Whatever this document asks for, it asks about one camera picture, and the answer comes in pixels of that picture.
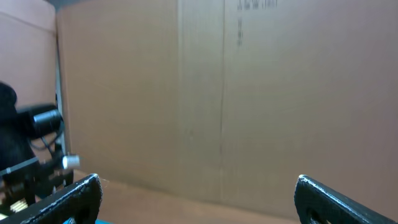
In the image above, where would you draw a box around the pink cardboard panel left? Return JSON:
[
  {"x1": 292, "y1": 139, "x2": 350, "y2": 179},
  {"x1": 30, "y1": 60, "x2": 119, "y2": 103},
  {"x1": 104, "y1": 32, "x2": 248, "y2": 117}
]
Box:
[{"x1": 1, "y1": 0, "x2": 57, "y2": 106}]

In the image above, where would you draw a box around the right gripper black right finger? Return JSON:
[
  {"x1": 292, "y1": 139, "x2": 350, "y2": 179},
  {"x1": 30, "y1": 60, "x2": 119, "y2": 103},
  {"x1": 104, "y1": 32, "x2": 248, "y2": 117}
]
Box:
[{"x1": 294, "y1": 174, "x2": 397, "y2": 224}]

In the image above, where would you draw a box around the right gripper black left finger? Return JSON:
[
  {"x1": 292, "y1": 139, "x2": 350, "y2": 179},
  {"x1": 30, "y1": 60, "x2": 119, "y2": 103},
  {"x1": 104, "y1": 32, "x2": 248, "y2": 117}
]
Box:
[{"x1": 1, "y1": 174, "x2": 103, "y2": 224}]

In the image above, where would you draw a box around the brown cardboard backdrop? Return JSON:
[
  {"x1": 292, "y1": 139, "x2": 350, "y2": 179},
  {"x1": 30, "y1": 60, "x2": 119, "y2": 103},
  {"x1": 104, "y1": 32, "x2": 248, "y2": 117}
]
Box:
[{"x1": 57, "y1": 0, "x2": 397, "y2": 219}]

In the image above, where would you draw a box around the black camera on stand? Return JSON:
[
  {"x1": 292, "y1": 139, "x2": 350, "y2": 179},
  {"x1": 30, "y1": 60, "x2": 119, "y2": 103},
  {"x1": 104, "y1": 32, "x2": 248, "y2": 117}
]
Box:
[{"x1": 1, "y1": 83, "x2": 74, "y2": 217}]

